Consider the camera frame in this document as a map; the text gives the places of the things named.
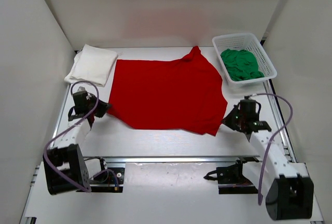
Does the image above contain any white t shirt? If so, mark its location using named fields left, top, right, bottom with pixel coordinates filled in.
left=64, top=44, right=118, bottom=87

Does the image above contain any red t shirt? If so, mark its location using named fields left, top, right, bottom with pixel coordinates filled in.
left=108, top=46, right=228, bottom=136

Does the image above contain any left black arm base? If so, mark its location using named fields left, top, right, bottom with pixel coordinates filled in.
left=85, top=157, right=125, bottom=193

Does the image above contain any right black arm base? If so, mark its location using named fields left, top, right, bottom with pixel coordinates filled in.
left=203, top=157, right=259, bottom=195

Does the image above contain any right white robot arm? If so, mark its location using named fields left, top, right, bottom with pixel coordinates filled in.
left=222, top=96, right=314, bottom=221

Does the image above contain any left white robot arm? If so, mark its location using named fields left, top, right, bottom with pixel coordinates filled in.
left=43, top=88, right=110, bottom=195

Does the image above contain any green t shirt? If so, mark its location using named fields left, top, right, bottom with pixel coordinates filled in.
left=220, top=49, right=264, bottom=81

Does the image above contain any white plastic basket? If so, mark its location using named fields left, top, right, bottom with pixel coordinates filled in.
left=212, top=33, right=277, bottom=87

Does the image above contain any aluminium table rail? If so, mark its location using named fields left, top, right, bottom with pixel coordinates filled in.
left=104, top=157, right=238, bottom=163

